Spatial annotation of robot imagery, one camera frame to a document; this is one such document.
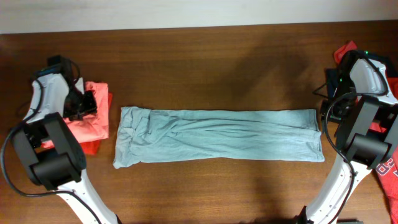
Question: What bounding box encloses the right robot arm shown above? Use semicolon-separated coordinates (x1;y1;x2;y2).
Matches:
294;49;397;224

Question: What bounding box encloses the navy blue garment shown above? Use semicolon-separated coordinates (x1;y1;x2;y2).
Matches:
326;54;397;105

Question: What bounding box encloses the red printed shirt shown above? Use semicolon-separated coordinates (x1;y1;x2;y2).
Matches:
333;40;397;224

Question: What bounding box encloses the light blue t-shirt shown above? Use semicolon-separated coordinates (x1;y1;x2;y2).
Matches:
113;106;325;169

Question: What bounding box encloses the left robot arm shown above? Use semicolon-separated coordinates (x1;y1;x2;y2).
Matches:
1;55;120;223

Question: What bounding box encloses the folded pink shirt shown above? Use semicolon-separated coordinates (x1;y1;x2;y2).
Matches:
40;81;110;149

